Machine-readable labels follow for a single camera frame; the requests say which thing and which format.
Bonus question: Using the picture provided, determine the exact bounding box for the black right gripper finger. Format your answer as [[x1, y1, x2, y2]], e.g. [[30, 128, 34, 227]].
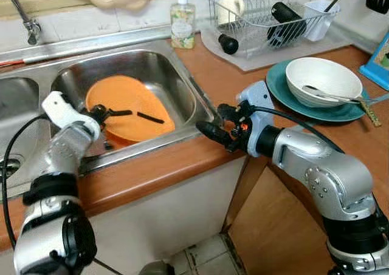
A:
[[217, 103, 245, 122], [196, 120, 236, 150]]

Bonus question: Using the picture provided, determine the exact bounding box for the teal plate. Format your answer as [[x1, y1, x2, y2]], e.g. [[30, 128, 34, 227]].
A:
[[266, 59, 368, 123]]

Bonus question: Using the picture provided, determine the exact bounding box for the stainless steel sink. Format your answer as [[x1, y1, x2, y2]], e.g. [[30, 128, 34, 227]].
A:
[[0, 25, 222, 197]]

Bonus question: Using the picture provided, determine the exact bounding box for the small black bottle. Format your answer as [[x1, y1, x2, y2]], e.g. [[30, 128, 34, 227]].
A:
[[218, 34, 239, 55]]

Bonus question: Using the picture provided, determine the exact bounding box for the grey drying mat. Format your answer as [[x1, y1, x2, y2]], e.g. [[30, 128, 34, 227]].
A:
[[201, 26, 353, 72]]

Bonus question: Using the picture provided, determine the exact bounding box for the metal spoon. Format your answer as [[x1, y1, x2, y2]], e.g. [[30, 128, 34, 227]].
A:
[[302, 84, 368, 104]]

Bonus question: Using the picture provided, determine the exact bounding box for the blue plastic utensil holder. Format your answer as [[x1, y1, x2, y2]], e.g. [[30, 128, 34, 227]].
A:
[[359, 29, 389, 90]]

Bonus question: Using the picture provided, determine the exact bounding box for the clear soap pump bottle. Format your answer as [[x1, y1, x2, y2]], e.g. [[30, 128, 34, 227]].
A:
[[170, 0, 196, 50]]

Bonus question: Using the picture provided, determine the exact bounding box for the white cabinet front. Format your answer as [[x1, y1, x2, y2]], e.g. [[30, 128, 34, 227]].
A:
[[85, 157, 247, 275]]

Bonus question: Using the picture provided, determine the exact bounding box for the white bowl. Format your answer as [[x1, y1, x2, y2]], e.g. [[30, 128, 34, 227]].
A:
[[286, 57, 363, 109]]

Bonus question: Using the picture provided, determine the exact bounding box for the cream mug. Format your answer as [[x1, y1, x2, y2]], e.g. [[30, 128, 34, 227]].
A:
[[218, 0, 245, 25]]

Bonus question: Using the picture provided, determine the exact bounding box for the black tumbler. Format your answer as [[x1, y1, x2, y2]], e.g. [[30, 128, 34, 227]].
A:
[[267, 2, 308, 48]]

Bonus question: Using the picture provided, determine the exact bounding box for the brown wooden cabinet door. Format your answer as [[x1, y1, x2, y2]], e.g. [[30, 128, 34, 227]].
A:
[[222, 157, 332, 275]]

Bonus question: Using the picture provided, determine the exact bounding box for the metal faucet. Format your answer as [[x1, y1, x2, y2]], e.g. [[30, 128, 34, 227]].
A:
[[3, 0, 42, 45]]

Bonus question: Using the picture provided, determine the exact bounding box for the wooden window sill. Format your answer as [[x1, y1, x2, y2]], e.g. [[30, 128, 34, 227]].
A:
[[0, 0, 210, 18]]

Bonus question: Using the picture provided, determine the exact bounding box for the white plastic utensil cup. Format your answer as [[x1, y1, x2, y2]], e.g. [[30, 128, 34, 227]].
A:
[[303, 0, 340, 42]]

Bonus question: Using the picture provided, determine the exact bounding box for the grey robot foot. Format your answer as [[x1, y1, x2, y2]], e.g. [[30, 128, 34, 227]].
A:
[[139, 260, 176, 275]]

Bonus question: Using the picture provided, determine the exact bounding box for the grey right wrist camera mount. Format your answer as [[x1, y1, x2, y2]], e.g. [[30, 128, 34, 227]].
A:
[[236, 81, 275, 155]]

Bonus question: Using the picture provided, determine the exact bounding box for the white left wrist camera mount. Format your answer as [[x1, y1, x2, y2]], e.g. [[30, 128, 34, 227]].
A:
[[41, 91, 102, 139]]

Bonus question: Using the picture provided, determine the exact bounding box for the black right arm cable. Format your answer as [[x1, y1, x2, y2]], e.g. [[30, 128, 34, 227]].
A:
[[249, 105, 347, 155]]

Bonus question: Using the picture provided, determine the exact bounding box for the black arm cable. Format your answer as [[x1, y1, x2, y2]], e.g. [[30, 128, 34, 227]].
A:
[[0, 112, 49, 251], [249, 105, 347, 155]]

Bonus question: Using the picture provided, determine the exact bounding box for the white wire dish rack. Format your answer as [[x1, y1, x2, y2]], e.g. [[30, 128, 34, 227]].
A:
[[205, 0, 338, 58]]

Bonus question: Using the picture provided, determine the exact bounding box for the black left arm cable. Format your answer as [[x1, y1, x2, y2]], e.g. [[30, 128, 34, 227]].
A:
[[0, 112, 49, 251]]

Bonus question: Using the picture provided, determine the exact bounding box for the dark utensil handle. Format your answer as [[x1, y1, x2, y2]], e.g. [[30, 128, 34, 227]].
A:
[[324, 0, 346, 13]]

